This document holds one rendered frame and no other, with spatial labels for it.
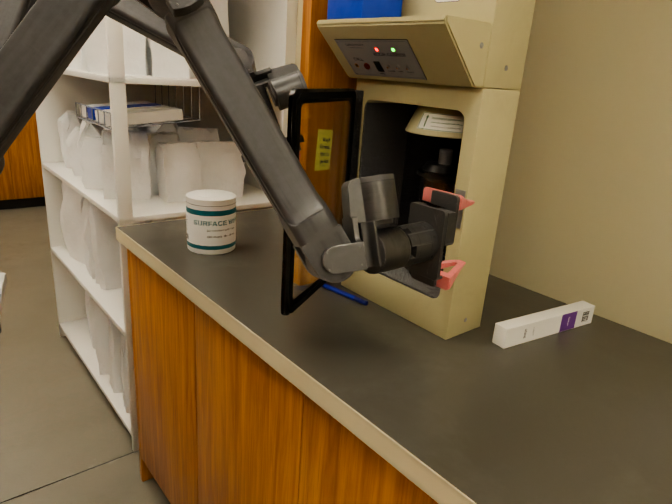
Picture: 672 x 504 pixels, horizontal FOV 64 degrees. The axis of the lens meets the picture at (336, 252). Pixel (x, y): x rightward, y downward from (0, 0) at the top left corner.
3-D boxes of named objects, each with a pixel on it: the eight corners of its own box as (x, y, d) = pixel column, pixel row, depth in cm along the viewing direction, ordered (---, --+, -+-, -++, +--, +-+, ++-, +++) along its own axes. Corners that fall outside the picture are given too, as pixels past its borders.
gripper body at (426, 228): (454, 210, 73) (417, 216, 69) (444, 279, 76) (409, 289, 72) (419, 200, 78) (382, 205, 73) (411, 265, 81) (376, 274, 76)
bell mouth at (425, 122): (443, 128, 120) (446, 102, 118) (511, 138, 107) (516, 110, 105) (386, 128, 109) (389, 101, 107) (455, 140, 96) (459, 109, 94)
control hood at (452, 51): (356, 77, 112) (360, 26, 109) (484, 88, 88) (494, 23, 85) (312, 75, 105) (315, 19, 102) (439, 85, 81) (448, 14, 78)
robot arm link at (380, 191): (311, 271, 73) (324, 276, 65) (298, 189, 73) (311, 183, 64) (392, 258, 76) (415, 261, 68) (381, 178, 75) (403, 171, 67)
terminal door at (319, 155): (342, 268, 123) (356, 88, 111) (283, 319, 96) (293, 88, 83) (339, 267, 124) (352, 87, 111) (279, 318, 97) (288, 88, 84)
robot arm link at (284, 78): (231, 76, 103) (224, 51, 95) (287, 57, 105) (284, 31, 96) (253, 130, 101) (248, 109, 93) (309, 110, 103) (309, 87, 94)
